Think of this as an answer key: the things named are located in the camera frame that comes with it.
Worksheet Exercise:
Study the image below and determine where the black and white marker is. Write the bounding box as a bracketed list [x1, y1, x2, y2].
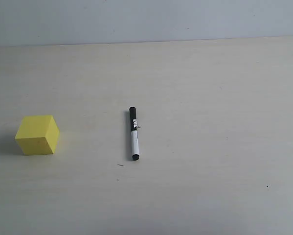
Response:
[129, 107, 140, 161]

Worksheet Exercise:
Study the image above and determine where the yellow foam cube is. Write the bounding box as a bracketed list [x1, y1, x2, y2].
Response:
[15, 115, 60, 155]

